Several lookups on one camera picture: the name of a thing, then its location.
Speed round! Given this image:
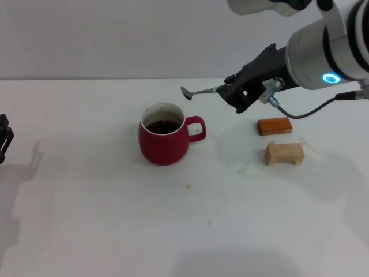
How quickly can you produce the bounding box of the spoon with light blue handle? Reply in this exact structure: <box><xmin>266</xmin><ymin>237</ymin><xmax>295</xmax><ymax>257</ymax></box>
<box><xmin>180</xmin><ymin>85</ymin><xmax>223</xmax><ymax>101</ymax></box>

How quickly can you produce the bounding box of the light wooden bridge block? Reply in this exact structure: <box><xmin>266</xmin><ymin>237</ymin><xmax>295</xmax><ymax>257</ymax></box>
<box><xmin>265</xmin><ymin>143</ymin><xmax>305</xmax><ymax>167</ymax></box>

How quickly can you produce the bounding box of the orange wooden block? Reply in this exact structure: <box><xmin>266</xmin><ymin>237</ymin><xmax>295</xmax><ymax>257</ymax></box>
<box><xmin>257</xmin><ymin>117</ymin><xmax>293</xmax><ymax>136</ymax></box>

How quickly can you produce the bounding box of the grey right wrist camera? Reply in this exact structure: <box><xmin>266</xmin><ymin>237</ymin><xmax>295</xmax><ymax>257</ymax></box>
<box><xmin>227</xmin><ymin>0</ymin><xmax>312</xmax><ymax>17</ymax></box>

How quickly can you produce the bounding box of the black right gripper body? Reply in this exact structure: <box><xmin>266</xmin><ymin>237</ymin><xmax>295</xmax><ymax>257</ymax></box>
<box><xmin>230</xmin><ymin>43</ymin><xmax>296</xmax><ymax>103</ymax></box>

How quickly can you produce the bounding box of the red ceramic coffee cup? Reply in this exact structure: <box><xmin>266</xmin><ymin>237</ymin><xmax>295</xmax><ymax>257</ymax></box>
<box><xmin>138</xmin><ymin>102</ymin><xmax>207</xmax><ymax>167</ymax></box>

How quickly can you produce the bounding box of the right gripper cable with plug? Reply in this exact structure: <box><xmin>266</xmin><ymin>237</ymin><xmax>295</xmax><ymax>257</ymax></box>
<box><xmin>258</xmin><ymin>77</ymin><xmax>369</xmax><ymax>119</ymax></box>

